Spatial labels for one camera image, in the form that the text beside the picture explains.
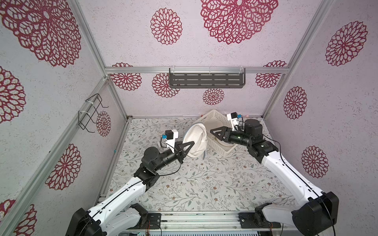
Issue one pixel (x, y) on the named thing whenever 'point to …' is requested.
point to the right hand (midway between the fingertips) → (215, 133)
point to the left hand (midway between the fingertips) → (193, 143)
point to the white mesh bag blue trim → (197, 132)
